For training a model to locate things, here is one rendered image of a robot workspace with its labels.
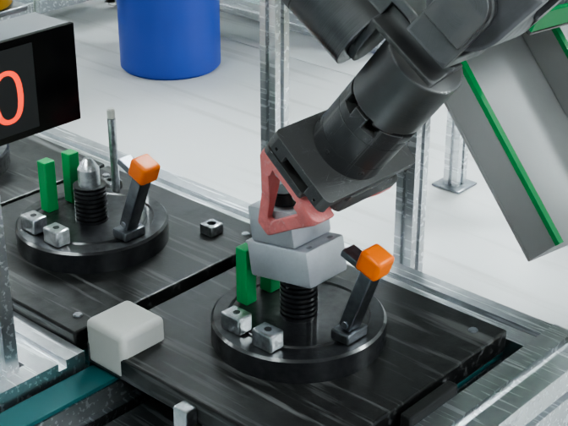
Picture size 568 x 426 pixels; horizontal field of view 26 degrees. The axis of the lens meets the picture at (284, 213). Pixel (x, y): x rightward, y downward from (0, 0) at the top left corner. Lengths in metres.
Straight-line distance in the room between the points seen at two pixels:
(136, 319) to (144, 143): 0.69
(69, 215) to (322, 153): 0.36
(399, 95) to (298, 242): 0.17
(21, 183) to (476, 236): 0.51
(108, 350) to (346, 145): 0.27
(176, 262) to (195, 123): 0.62
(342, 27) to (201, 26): 1.05
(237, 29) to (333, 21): 1.29
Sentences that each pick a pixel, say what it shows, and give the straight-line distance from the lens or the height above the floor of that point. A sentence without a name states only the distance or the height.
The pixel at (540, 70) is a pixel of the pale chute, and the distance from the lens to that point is 1.19.
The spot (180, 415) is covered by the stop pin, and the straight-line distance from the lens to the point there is 0.92.
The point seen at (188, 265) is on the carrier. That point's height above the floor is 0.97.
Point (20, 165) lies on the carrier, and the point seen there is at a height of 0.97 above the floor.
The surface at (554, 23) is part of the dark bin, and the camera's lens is 1.03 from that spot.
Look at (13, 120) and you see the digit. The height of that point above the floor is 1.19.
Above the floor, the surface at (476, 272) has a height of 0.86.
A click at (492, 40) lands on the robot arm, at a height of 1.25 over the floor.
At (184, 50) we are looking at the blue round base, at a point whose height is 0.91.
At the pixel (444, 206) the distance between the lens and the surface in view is 1.47.
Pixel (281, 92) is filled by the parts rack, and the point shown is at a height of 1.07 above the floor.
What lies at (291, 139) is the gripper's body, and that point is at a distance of 0.86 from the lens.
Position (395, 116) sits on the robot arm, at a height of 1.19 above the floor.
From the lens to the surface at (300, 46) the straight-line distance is 2.02.
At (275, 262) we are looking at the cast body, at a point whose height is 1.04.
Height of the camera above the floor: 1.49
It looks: 26 degrees down
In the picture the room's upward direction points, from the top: straight up
